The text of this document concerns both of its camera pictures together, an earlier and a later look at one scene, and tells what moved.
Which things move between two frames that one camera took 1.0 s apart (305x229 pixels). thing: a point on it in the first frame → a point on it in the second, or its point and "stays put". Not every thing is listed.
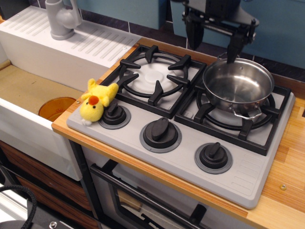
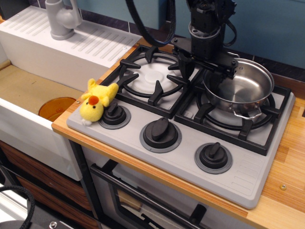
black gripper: (227, 15) → (206, 47)
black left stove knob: (115, 117) stays put
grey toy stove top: (164, 115) stays put
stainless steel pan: (242, 87) stays put
